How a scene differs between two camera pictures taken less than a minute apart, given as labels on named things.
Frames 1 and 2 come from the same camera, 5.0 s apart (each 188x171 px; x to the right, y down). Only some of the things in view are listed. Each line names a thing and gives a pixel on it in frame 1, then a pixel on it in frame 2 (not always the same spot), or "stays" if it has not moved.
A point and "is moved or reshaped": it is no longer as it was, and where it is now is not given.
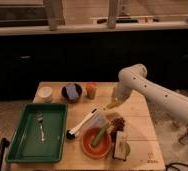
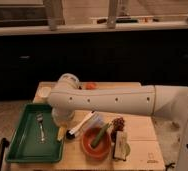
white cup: (45, 92) stays
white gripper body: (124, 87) → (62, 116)
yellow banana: (109, 106) is moved or reshaped
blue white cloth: (97, 119) stays
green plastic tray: (40, 135) stays
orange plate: (99, 151) stays
